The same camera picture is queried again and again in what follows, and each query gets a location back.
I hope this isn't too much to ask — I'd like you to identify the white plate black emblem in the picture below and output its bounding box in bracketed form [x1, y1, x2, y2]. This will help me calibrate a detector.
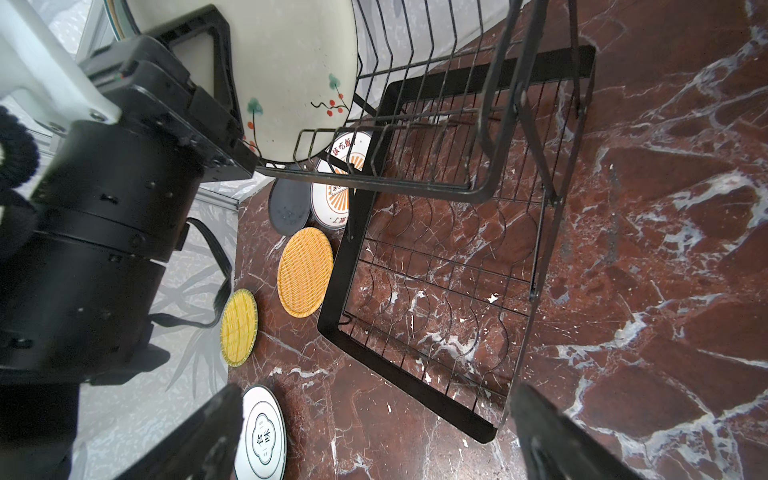
[234, 385, 287, 480]

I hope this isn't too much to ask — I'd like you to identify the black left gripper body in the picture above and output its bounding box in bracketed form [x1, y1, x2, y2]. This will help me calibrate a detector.
[80, 5, 257, 182]

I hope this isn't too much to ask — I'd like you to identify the yellow woven plate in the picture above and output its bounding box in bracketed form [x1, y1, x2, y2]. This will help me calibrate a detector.
[220, 289, 259, 367]

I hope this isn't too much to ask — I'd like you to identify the orange woven bamboo plate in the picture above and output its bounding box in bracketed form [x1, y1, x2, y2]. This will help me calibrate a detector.
[277, 227, 334, 318]

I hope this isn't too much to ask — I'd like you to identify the cream floral plate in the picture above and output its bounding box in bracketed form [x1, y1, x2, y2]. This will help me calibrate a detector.
[122, 0, 361, 164]

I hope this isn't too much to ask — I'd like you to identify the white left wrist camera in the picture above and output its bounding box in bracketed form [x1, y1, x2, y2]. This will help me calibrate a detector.
[1, 1, 122, 134]

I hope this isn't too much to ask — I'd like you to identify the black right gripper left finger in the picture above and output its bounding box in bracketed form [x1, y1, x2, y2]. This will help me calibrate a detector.
[119, 384, 243, 479]

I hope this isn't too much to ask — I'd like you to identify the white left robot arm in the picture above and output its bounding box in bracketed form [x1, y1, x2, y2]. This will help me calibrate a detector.
[1, 1, 256, 479]

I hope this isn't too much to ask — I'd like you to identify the black wire dish rack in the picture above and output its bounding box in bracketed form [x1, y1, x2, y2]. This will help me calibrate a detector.
[258, 1, 596, 443]

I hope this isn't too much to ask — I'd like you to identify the black round plate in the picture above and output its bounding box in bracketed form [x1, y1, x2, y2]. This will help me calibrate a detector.
[268, 179, 311, 237]

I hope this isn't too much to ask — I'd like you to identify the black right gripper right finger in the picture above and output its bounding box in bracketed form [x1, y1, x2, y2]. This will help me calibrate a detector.
[508, 383, 641, 480]

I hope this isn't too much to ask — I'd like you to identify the orange sunburst plate by rack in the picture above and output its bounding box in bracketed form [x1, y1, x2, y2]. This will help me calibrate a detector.
[311, 132, 371, 230]

